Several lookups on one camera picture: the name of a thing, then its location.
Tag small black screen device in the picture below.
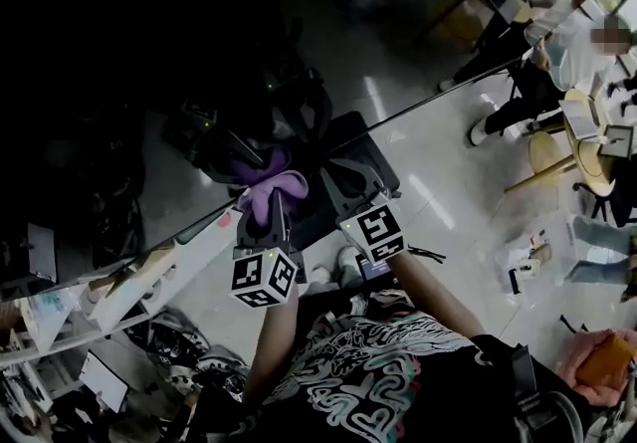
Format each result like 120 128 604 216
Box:
353 254 395 283

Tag white tablet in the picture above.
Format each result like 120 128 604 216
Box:
79 350 130 414

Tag black framed tablet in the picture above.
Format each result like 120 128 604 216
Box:
600 123 636 159

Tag tangled cable pile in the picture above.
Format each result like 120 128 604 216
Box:
123 306 250 405

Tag person's black printed shirt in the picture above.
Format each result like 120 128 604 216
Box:
193 289 591 443

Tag orange pouch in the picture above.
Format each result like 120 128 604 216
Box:
575 333 637 390

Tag purple fleece cloth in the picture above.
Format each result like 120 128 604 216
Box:
233 169 311 229

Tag clear plastic bag of items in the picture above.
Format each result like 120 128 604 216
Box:
491 226 556 296

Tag person's left forearm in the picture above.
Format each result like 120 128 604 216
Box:
242 300 301 406

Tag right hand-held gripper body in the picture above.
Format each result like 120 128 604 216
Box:
336 185 405 266

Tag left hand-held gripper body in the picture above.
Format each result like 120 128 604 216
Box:
229 239 306 311

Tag black cord loop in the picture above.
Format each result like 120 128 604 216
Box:
406 244 447 265

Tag person's grey trousers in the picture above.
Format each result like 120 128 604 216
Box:
298 264 372 306

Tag white shelf unit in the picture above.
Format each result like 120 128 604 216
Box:
0 211 246 368

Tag person's right forearm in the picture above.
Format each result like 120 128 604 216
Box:
391 249 488 338

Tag person's right white shoe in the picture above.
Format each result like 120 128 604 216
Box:
337 245 360 274

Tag grey shoulder strap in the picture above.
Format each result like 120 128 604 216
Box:
506 344 584 443

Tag wooden stool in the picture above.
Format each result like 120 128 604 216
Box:
504 131 581 196

